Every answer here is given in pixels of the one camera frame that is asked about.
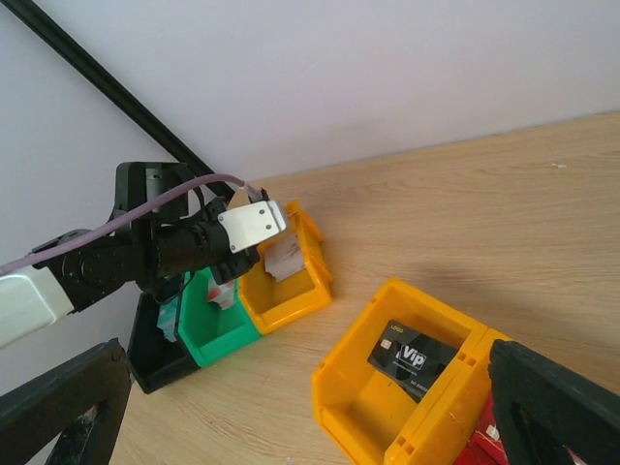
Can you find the black card stack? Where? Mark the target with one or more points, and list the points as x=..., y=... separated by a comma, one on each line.
x=412, y=359

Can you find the white red-dot card stack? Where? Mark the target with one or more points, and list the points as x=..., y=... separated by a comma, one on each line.
x=220, y=293

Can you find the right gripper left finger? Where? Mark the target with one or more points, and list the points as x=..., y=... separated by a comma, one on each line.
x=79, y=405

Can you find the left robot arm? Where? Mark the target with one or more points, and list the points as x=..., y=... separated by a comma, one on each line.
x=165, y=222

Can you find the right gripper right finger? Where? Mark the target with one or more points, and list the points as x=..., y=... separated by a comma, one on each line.
x=548, y=414

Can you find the yellow triple storage bin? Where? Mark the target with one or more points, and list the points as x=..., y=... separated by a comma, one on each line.
x=370, y=417

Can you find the beige card stack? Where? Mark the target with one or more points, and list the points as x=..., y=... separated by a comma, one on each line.
x=283, y=258

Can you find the black storage bin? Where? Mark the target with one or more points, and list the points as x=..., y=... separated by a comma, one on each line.
x=156, y=362

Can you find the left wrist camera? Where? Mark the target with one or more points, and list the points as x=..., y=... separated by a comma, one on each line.
x=251, y=224

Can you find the teal card stack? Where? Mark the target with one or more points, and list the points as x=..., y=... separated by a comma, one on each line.
x=167, y=319

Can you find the yellow single storage bin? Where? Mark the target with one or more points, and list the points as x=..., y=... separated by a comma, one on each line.
x=292, y=278

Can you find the green storage bin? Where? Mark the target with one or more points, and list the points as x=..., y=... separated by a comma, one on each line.
x=212, y=329

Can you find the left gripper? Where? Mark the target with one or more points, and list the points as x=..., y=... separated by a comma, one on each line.
x=235, y=265

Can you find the black aluminium frame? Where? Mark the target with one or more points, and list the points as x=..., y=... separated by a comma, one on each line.
x=43, y=26

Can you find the red card stack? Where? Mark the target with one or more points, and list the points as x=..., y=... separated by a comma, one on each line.
x=485, y=446

